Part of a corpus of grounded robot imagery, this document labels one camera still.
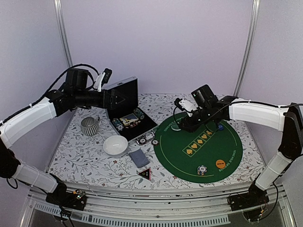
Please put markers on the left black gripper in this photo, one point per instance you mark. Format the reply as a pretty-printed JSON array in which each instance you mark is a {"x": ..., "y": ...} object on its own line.
[{"x": 110, "y": 103}]

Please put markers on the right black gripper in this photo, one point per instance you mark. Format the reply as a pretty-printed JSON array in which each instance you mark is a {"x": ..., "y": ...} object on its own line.
[{"x": 190, "y": 127}]

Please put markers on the left aluminium frame post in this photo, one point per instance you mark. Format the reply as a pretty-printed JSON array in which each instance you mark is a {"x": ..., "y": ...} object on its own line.
[{"x": 62, "y": 31}]

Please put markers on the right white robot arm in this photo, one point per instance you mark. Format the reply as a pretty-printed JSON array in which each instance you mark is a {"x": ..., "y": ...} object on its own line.
[{"x": 277, "y": 129}]

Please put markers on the poker chip stack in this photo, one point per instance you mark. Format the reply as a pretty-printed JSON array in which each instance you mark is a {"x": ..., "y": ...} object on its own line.
[
  {"x": 138, "y": 113},
  {"x": 117, "y": 124}
]

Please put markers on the aluminium frame post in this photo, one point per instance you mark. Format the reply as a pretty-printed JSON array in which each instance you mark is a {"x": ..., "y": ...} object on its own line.
[
  {"x": 245, "y": 60},
  {"x": 62, "y": 31}
]

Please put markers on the left poker chip stack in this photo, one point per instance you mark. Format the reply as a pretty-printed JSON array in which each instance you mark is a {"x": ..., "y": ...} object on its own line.
[{"x": 117, "y": 124}]

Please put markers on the white ceramic bowl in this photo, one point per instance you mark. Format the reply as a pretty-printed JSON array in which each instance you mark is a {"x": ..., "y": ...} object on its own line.
[{"x": 115, "y": 146}]

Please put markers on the clear acrylic dealer button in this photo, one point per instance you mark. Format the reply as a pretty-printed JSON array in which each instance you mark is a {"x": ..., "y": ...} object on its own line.
[{"x": 175, "y": 128}]

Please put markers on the floral tablecloth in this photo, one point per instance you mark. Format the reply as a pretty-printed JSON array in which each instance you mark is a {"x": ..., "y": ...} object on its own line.
[{"x": 81, "y": 159}]

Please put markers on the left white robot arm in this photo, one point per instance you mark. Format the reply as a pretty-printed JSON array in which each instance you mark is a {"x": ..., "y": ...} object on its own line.
[{"x": 79, "y": 89}]

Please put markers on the orange big blind button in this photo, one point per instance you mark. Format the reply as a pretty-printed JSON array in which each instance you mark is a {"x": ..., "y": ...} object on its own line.
[{"x": 220, "y": 164}]

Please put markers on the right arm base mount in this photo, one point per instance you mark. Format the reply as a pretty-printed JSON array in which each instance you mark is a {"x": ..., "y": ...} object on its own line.
[{"x": 256, "y": 203}]

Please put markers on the round green poker mat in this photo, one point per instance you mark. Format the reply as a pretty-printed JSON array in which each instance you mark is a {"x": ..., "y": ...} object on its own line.
[{"x": 181, "y": 152}]

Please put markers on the black red 100 chip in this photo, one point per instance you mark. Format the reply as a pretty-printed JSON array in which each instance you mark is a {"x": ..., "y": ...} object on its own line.
[{"x": 155, "y": 142}]

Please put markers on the striped ceramic mug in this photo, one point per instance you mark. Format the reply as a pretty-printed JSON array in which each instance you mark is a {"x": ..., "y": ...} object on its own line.
[{"x": 89, "y": 126}]

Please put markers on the blue small blind button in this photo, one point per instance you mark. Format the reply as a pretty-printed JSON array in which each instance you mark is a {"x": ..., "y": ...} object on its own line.
[{"x": 220, "y": 128}]

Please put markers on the right poker chip stack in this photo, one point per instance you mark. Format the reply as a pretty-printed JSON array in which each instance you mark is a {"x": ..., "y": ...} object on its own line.
[{"x": 138, "y": 113}]

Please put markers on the red black triangle card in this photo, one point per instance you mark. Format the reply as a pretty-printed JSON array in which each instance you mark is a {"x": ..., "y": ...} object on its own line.
[{"x": 145, "y": 174}]

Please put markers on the right aluminium frame post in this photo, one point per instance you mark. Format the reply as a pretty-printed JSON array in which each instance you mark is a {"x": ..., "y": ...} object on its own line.
[{"x": 245, "y": 60}]

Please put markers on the boxed playing card deck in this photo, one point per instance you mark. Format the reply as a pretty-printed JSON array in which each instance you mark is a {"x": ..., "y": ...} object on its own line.
[{"x": 128, "y": 119}]

